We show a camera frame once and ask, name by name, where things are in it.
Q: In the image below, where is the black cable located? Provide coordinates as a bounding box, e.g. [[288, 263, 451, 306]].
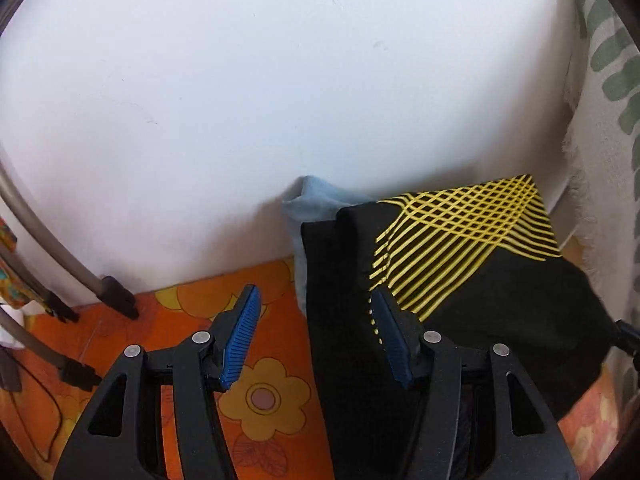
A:
[[10, 387, 63, 463]]

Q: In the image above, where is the orange floral cloth strip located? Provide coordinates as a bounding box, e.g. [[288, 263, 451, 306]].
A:
[[0, 215, 51, 312]]

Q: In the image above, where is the black shirt with yellow stripes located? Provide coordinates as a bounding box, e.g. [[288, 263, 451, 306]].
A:
[[300, 174, 618, 480]]

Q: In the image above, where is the orange floral bedsheet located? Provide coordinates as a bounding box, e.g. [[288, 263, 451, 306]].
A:
[[0, 255, 626, 480]]

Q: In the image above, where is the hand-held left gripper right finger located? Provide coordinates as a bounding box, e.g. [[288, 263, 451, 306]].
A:
[[371, 291, 582, 480]]

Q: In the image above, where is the grey metal tripod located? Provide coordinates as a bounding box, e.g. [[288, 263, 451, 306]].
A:
[[0, 152, 141, 393]]

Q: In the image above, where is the white power plug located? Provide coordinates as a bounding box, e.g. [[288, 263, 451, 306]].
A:
[[0, 306, 24, 347]]

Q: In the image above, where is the light blue folded towel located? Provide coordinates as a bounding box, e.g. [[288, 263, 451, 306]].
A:
[[281, 175, 373, 319]]

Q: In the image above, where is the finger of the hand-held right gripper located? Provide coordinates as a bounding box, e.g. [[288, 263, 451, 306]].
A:
[[612, 319, 640, 357]]

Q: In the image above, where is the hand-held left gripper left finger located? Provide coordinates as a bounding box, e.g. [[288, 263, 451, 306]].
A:
[[52, 285, 262, 480]]

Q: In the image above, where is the white curtain with green leaves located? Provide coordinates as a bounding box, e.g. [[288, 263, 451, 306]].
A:
[[562, 0, 640, 411]]

